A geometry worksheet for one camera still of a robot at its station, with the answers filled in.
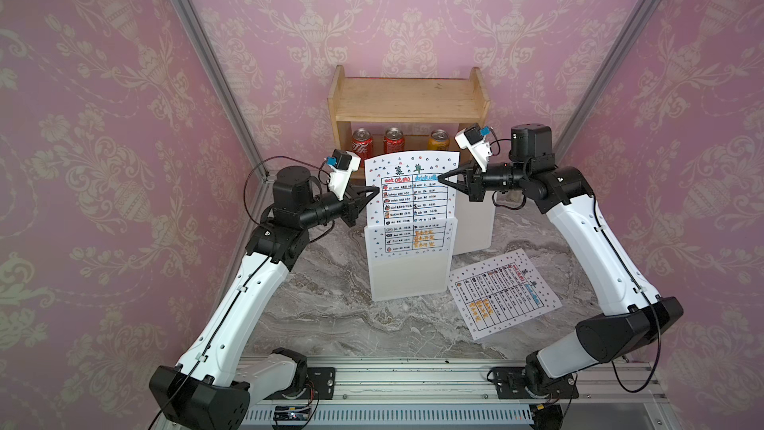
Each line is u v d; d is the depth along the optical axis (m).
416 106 0.78
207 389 0.37
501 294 0.90
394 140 0.86
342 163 0.54
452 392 0.73
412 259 0.76
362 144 0.85
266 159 1.18
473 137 0.56
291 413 0.71
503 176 0.57
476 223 0.95
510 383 0.73
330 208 0.58
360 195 0.60
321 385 0.74
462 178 0.62
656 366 0.38
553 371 0.61
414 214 0.69
